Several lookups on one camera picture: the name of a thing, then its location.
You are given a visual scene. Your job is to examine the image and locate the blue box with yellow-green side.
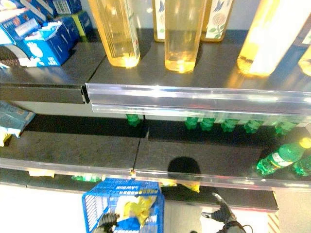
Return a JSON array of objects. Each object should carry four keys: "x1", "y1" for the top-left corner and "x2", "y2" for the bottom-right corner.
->
[{"x1": 71, "y1": 10, "x2": 94, "y2": 37}]

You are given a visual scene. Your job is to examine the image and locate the blue box with barcode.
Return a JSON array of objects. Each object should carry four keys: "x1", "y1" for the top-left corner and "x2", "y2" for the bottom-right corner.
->
[{"x1": 52, "y1": 0, "x2": 83, "y2": 17}]

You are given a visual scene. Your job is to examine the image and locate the green soda bottle yellow cap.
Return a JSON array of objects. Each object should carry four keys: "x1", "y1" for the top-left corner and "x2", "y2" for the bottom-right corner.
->
[{"x1": 256, "y1": 137, "x2": 311, "y2": 176}]

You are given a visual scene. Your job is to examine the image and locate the plain blue box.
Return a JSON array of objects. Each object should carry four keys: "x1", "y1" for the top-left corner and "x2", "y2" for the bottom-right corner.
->
[{"x1": 60, "y1": 16, "x2": 81, "y2": 50}]

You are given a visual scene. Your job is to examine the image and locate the black metal shelf board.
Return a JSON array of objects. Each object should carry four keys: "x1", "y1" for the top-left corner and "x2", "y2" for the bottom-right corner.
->
[
  {"x1": 0, "y1": 28, "x2": 311, "y2": 111},
  {"x1": 0, "y1": 167, "x2": 279, "y2": 213},
  {"x1": 0, "y1": 114, "x2": 311, "y2": 182}
]

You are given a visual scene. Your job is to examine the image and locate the blue plastic shopping basket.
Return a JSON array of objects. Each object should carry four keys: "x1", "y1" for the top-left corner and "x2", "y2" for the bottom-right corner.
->
[{"x1": 82, "y1": 177, "x2": 166, "y2": 233}]

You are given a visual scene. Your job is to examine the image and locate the blue and white cookie box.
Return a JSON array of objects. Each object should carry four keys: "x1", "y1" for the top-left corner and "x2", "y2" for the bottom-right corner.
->
[{"x1": 0, "y1": 9, "x2": 42, "y2": 47}]

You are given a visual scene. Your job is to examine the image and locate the oil bottle with flower label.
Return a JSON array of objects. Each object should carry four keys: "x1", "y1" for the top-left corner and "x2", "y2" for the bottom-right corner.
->
[{"x1": 201, "y1": 0, "x2": 234, "y2": 42}]

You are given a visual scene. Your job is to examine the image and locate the blue box with white stripe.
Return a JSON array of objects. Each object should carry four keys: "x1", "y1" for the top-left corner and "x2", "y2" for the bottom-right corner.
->
[{"x1": 19, "y1": 0, "x2": 58, "y2": 23}]

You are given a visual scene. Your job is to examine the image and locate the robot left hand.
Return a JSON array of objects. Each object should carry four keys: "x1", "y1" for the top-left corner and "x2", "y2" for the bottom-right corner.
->
[{"x1": 98, "y1": 212, "x2": 121, "y2": 233}]

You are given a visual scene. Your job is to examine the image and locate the clear plastic price rail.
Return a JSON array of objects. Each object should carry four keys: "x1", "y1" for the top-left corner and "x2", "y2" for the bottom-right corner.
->
[
  {"x1": 0, "y1": 157, "x2": 311, "y2": 189},
  {"x1": 85, "y1": 82, "x2": 311, "y2": 123}
]

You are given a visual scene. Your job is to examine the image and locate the light blue snack bag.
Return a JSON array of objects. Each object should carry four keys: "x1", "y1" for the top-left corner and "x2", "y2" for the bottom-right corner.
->
[{"x1": 0, "y1": 100, "x2": 36, "y2": 139}]

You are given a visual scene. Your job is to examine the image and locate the square clear cooking oil bottle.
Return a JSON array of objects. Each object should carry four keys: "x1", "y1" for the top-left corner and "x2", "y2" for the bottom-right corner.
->
[
  {"x1": 164, "y1": 0, "x2": 207, "y2": 74},
  {"x1": 87, "y1": 0, "x2": 141, "y2": 68}
]

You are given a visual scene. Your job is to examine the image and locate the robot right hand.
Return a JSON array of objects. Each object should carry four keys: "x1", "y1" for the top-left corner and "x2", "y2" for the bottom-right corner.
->
[{"x1": 201, "y1": 193, "x2": 238, "y2": 224}]

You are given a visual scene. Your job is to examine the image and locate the large yellow cooking oil bottle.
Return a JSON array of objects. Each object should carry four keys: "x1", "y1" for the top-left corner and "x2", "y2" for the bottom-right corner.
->
[{"x1": 237, "y1": 0, "x2": 311, "y2": 78}]

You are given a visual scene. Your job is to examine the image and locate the oil bottle with bird label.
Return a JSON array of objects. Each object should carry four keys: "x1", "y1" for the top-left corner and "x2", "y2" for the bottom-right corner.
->
[{"x1": 152, "y1": 0, "x2": 169, "y2": 43}]

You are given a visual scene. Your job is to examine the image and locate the green snack pack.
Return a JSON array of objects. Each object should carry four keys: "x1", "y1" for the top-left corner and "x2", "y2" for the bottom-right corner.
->
[{"x1": 71, "y1": 174, "x2": 103, "y2": 183}]

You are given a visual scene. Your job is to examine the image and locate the blue box with white footprint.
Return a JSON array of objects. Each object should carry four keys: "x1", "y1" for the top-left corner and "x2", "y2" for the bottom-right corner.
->
[{"x1": 22, "y1": 21, "x2": 73, "y2": 67}]

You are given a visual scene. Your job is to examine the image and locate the yellow snack bag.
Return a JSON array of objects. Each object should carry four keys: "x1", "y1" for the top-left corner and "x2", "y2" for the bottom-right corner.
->
[{"x1": 123, "y1": 195, "x2": 157, "y2": 225}]

